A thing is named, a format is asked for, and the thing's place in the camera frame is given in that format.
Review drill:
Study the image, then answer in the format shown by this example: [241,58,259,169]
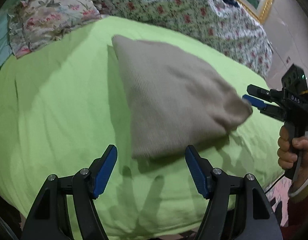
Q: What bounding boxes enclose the person's right hand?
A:
[277,126,308,172]

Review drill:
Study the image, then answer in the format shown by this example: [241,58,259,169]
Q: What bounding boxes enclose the beige knit sweater brown cuffs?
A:
[112,35,253,159]

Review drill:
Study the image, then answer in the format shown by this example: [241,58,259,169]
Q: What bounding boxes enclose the black cable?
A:
[265,173,290,194]

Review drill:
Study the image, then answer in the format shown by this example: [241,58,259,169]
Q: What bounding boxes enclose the red sleeve forearm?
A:
[287,178,308,227]

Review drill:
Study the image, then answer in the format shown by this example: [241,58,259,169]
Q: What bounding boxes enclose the pink floral pillow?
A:
[7,0,101,58]

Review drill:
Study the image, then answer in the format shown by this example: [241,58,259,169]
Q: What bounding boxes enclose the red floral green quilt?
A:
[92,0,273,78]

